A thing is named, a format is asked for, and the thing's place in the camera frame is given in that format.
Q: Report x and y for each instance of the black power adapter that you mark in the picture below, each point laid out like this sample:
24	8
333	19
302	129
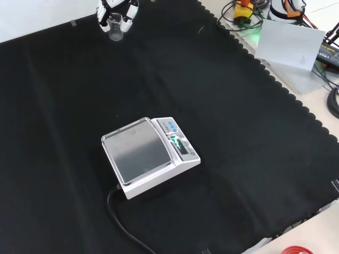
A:
328	54

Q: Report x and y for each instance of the red round object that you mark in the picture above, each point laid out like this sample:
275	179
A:
296	250

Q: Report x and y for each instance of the yellow stop button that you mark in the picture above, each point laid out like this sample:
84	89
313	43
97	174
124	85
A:
242	12

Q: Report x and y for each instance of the white electronic balance steel pan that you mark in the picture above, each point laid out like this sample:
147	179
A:
143	148

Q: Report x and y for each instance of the grey tape piece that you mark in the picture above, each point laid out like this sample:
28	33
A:
206	251
335	185
73	23

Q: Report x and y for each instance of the pale board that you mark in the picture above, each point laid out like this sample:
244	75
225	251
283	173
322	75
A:
288	45

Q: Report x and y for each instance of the black bench cloth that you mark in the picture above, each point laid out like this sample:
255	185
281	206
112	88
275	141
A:
212	105

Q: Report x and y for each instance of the small clear glass beaker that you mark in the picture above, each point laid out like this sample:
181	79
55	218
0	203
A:
116	30

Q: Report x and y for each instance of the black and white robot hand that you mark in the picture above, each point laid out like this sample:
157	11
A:
102	18

